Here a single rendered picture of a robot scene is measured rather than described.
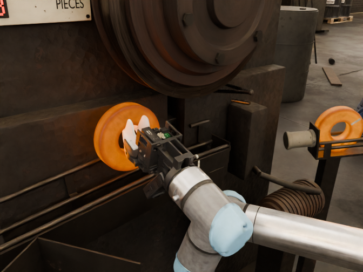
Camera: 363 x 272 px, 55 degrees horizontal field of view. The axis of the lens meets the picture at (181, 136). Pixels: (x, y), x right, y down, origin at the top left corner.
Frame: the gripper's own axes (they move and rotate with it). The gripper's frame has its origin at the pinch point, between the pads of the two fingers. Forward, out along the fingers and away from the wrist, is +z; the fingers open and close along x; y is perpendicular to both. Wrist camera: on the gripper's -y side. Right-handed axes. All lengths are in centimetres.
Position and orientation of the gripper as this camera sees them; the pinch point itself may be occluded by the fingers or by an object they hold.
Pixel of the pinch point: (128, 129)
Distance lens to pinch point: 78.4
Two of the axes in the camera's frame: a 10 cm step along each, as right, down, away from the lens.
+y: 1.6, -7.8, -6.0
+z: -5.9, -5.7, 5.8
